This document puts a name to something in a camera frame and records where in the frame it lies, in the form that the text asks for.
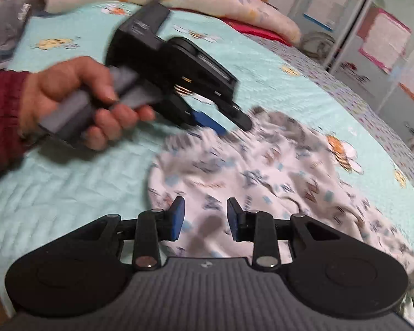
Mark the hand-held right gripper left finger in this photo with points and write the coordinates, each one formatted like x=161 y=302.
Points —
x=177 y=217

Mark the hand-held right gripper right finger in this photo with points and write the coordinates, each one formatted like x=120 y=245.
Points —
x=234 y=217

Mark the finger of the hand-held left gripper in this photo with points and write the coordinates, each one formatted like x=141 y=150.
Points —
x=239 y=119
x=208 y=120

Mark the printed white pajama top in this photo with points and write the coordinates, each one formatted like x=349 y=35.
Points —
x=262 y=186

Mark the person's left forearm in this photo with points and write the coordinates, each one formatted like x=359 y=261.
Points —
x=3 y=117

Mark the person's left hand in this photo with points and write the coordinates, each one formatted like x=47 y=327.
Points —
x=55 y=82

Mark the red bedding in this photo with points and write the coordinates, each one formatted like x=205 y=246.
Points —
x=262 y=32

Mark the mint bee-print quilted bedspread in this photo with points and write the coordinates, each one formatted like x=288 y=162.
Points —
x=72 y=186

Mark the purple floral bed sheet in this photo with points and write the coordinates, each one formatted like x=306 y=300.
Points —
x=348 y=96

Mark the grey cloth pile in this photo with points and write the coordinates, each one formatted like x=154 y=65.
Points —
x=7 y=24

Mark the blue-bordered poster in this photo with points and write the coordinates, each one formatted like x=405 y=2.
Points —
x=327 y=3

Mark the pink-bordered poster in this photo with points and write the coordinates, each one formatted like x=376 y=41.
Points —
x=384 y=39

